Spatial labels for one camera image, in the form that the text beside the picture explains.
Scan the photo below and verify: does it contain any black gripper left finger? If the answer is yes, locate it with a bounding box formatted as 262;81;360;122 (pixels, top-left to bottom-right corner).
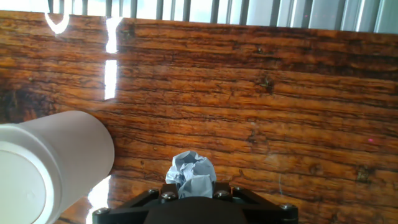
92;183;180;224

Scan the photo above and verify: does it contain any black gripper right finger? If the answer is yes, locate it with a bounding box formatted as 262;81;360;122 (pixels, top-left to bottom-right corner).
213;182;299;224

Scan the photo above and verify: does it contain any white paper ball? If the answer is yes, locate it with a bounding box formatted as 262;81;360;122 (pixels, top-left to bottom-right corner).
165;151;218;199

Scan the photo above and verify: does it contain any white plastic cup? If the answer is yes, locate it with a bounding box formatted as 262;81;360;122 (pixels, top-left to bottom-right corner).
0;110;116;224

